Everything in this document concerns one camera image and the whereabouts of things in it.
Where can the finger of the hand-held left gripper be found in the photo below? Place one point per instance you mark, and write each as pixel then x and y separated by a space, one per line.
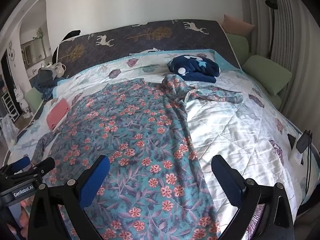
pixel 21 162
pixel 46 164

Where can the teal floral garment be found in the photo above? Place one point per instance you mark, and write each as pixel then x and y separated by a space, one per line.
pixel 140 135

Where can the green cushion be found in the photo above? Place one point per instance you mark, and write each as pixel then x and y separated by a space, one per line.
pixel 35 100

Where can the pink pillow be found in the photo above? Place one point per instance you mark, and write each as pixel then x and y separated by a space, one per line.
pixel 237 26

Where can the white box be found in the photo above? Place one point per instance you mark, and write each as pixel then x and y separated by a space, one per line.
pixel 297 156

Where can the navy star-print fleece garment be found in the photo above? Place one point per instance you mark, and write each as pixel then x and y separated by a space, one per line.
pixel 197 71

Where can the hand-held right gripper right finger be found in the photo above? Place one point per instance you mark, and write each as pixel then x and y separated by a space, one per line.
pixel 225 180

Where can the large green pillow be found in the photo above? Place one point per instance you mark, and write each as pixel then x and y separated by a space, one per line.
pixel 267 75

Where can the dark blue clothes pile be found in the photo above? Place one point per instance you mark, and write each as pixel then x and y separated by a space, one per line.
pixel 46 82

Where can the pink folded cloth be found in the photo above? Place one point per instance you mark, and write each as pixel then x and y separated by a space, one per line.
pixel 58 115

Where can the small black device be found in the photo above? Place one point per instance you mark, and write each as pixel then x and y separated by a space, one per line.
pixel 291 140

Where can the white floral quilt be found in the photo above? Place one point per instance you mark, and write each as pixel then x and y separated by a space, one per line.
pixel 237 130

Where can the white bag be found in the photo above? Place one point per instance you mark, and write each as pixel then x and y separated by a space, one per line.
pixel 59 69

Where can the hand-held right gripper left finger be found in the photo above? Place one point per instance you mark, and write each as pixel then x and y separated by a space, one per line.
pixel 96 177

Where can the black floor lamp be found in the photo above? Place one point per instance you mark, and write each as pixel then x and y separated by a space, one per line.
pixel 272 1

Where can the black phone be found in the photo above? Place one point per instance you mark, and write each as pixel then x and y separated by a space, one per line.
pixel 303 141

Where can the clear plastic bag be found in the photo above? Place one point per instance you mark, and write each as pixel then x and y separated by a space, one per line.
pixel 7 128

